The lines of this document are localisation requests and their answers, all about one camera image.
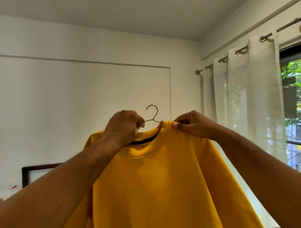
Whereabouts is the metal curtain rod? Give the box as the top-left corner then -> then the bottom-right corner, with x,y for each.
195,16 -> 301,76

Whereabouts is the person's right forearm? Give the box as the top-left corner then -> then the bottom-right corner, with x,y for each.
214,126 -> 301,228

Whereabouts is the pink and yellow garment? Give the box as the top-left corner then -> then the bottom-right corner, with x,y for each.
63,121 -> 264,228

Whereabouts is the person's left forearm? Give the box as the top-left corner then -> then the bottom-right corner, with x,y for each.
0,134 -> 123,228

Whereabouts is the sheer white curtain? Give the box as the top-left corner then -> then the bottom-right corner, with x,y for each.
201,32 -> 289,228

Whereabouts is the metal wire hanger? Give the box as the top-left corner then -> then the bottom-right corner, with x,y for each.
141,104 -> 161,125

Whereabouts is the person's right hand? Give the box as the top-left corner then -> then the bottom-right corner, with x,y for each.
172,110 -> 222,141

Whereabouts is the black slatted headboard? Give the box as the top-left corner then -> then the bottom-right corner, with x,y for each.
21,163 -> 63,189

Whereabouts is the black window frame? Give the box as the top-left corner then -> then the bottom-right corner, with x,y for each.
280,42 -> 301,172

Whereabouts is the person's left hand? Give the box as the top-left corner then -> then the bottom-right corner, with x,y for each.
104,110 -> 145,147

